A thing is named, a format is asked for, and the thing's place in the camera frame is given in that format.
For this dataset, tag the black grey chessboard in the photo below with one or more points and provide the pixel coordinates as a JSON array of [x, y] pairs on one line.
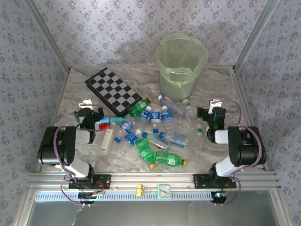
[[110, 89]]

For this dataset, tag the clear bottle red label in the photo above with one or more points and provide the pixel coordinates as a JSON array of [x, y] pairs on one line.
[[168, 100]]

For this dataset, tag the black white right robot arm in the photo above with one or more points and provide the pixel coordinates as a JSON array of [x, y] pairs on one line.
[[247, 146]]

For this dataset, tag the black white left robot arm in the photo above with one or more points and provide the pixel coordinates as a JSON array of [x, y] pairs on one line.
[[47, 150]]

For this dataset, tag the grey plastic bin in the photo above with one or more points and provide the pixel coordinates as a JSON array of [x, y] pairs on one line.
[[178, 93]]

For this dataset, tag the cream white tube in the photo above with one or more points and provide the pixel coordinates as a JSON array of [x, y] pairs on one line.
[[106, 141]]

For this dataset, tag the clear green-tinted container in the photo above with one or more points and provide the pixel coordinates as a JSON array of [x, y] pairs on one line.
[[169, 70]]

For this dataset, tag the left circuit board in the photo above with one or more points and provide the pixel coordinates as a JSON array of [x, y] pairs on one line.
[[90, 196]]

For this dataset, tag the circuit board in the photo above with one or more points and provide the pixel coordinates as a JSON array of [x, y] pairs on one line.
[[219, 196], [90, 196]]

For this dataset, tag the right circuit board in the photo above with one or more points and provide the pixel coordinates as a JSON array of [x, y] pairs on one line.
[[219, 196]]

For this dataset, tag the yellow block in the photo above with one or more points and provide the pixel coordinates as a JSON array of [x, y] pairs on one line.
[[140, 190]]

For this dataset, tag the small green clock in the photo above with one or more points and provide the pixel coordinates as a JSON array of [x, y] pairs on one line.
[[164, 191]]

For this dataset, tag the grey metal panel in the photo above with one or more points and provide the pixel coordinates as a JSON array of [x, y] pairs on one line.
[[150, 214]]

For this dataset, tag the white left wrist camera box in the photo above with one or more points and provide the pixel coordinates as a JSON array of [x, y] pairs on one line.
[[85, 103]]

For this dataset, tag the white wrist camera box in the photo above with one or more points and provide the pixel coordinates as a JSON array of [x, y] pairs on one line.
[[85, 103], [215, 103]]

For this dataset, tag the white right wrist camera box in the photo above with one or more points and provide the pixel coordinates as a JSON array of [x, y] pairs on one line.
[[215, 103]]

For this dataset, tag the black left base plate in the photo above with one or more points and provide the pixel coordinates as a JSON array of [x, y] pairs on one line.
[[103, 181]]

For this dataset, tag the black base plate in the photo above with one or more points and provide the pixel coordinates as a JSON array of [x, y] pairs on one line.
[[200, 181], [103, 181]]

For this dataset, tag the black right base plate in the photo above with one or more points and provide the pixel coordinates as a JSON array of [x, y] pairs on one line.
[[200, 181]]

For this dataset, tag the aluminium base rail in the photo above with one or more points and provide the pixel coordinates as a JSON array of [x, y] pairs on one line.
[[150, 180]]

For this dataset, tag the aluminium frame post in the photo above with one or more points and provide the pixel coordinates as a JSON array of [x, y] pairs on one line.
[[48, 35], [255, 35]]

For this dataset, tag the aluminium frame leg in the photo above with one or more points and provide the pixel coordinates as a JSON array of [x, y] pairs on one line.
[[282, 212], [23, 212]]

